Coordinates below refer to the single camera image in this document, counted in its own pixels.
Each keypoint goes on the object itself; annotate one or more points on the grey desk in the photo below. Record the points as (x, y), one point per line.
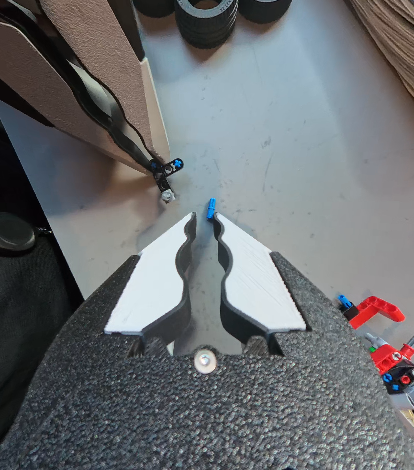
(302, 147)

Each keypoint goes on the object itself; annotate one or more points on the black thin toy liftarm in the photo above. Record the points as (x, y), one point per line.
(164, 165)

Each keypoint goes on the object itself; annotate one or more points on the person's black clothing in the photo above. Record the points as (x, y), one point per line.
(16, 312)

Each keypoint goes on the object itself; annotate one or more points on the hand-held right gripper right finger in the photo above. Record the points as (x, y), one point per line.
(262, 290)

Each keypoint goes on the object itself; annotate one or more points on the grey toy axle connector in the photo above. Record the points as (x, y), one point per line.
(167, 197)

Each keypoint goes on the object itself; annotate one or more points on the partly built toy car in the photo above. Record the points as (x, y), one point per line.
(375, 312)

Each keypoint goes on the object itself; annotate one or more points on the black round buckle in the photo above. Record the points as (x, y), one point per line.
(8, 231)

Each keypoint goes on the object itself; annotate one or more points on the open instruction booklet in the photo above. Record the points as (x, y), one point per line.
(405, 44)

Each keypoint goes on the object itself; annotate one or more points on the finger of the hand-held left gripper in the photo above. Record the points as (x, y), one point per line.
(27, 80)
(111, 55)

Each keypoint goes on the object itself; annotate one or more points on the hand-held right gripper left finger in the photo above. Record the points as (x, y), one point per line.
(148, 290)

